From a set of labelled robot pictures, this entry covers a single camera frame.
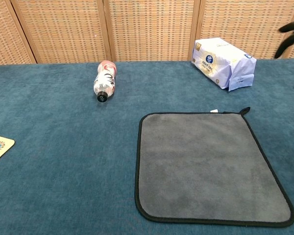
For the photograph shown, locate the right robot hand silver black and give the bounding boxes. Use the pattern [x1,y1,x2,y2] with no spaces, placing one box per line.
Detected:
[274,21,294,92]

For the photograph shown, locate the grey cloth black trim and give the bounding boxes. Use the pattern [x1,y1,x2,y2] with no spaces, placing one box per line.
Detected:
[134,106,294,228]

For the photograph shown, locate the white tissue paper pack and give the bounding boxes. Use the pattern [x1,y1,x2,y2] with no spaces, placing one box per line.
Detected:
[191,37,257,92]

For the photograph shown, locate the woven wooden folding screen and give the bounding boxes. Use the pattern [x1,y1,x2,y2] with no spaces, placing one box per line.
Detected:
[0,0,294,66]

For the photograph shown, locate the clear plastic bottle red label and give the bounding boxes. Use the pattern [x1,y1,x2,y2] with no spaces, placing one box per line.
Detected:
[93,60,117,103]

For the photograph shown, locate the blue carpet table cover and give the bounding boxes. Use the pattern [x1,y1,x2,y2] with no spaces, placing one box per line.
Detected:
[0,58,294,235]

